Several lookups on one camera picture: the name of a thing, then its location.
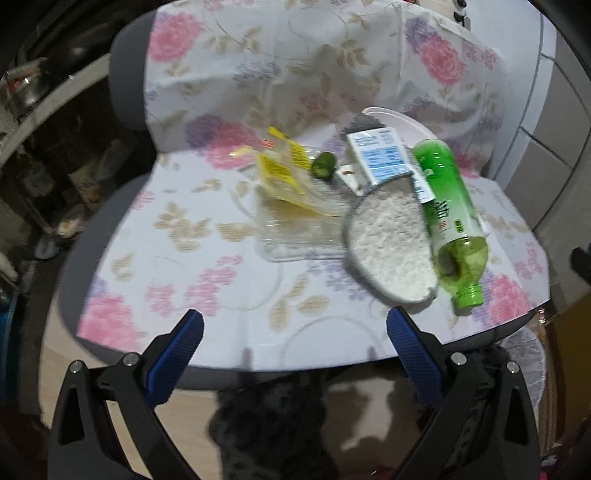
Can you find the clear plastic food tray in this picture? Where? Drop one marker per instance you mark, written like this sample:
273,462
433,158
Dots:
289,233

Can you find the white blue carton box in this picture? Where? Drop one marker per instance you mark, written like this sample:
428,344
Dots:
380,153

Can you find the green cucumber piece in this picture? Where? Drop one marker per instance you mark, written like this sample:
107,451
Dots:
323,167

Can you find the green plastic bottle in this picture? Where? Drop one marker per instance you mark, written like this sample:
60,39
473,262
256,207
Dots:
460,248

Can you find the yellow snack wrapper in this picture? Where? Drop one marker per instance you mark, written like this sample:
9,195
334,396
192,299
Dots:
285,174

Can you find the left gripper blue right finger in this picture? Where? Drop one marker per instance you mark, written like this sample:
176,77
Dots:
421,354

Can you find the white orange paper bowl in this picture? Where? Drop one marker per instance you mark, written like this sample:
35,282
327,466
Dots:
409,130

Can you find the floral white cloth cover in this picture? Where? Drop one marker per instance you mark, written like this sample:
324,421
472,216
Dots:
516,280

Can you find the grey fuzzy slipper insole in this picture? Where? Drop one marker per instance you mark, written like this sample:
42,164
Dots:
388,247

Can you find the person's leopard print legs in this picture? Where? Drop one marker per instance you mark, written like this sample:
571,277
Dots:
355,422

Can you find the trash bin with liner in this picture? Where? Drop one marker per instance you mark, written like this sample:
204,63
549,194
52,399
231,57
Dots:
525,348

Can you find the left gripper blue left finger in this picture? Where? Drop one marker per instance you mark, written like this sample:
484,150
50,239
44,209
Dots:
168,355

